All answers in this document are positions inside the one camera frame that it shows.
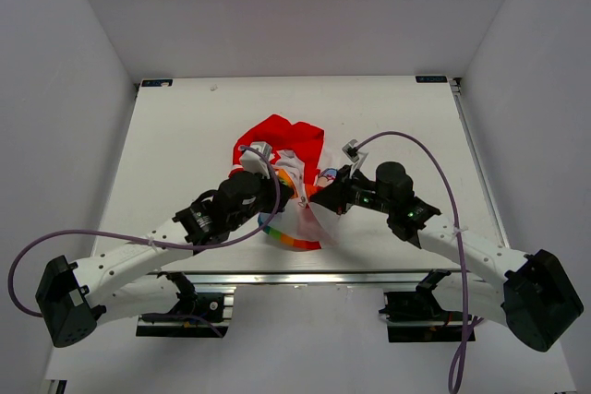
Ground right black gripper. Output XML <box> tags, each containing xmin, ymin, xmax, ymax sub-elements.
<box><xmin>310</xmin><ymin>164</ymin><xmax>394</xmax><ymax>215</ymax></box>

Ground colourful children's zip jacket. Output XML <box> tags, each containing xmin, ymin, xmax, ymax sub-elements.
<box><xmin>231</xmin><ymin>114</ymin><xmax>345</xmax><ymax>251</ymax></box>

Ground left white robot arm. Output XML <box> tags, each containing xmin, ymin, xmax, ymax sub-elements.
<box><xmin>35</xmin><ymin>171</ymin><xmax>295</xmax><ymax>348</ymax></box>

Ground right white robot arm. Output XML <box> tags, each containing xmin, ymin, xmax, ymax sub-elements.
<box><xmin>310</xmin><ymin>161</ymin><xmax>584</xmax><ymax>352</ymax></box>

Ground right blue corner label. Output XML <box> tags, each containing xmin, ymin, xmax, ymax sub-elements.
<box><xmin>415</xmin><ymin>75</ymin><xmax>448</xmax><ymax>84</ymax></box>

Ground blue corner label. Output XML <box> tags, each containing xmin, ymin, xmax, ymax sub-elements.
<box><xmin>140</xmin><ymin>78</ymin><xmax>173</xmax><ymax>88</ymax></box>
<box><xmin>415</xmin><ymin>75</ymin><xmax>448</xmax><ymax>84</ymax></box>

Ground left blue corner label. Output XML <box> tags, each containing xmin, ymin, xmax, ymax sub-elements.
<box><xmin>140</xmin><ymin>78</ymin><xmax>173</xmax><ymax>88</ymax></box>

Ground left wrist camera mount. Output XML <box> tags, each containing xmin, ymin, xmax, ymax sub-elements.
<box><xmin>238</xmin><ymin>141</ymin><xmax>273</xmax><ymax>179</ymax></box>

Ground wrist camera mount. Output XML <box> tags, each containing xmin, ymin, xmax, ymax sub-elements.
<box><xmin>342</xmin><ymin>139</ymin><xmax>368</xmax><ymax>177</ymax></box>
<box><xmin>238</xmin><ymin>141</ymin><xmax>273</xmax><ymax>179</ymax></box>

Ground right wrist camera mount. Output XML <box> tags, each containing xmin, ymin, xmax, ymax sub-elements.
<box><xmin>342</xmin><ymin>139</ymin><xmax>368</xmax><ymax>177</ymax></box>

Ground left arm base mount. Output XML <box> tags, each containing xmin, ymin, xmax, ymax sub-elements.
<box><xmin>136</xmin><ymin>271</ymin><xmax>235</xmax><ymax>339</ymax></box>

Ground aluminium front rail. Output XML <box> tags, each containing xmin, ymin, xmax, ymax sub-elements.
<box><xmin>82</xmin><ymin>269</ymin><xmax>525</xmax><ymax>288</ymax></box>

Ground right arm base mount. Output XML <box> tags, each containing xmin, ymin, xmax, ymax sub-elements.
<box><xmin>379</xmin><ymin>269</ymin><xmax>462</xmax><ymax>343</ymax></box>

